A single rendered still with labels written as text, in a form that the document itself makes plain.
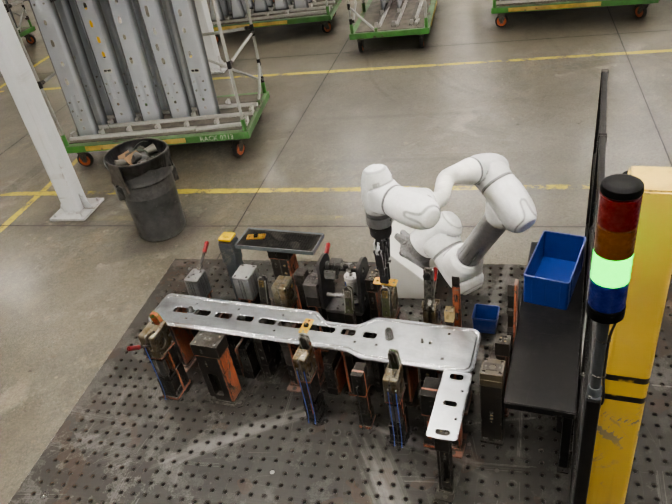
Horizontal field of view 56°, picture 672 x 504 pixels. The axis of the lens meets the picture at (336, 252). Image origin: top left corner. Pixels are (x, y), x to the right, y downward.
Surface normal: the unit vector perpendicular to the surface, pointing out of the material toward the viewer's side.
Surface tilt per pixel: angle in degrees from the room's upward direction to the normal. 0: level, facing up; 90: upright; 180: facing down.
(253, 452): 0
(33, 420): 0
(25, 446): 0
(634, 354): 90
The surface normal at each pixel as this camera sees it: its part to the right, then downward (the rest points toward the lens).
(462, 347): -0.14, -0.80
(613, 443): -0.33, 0.59
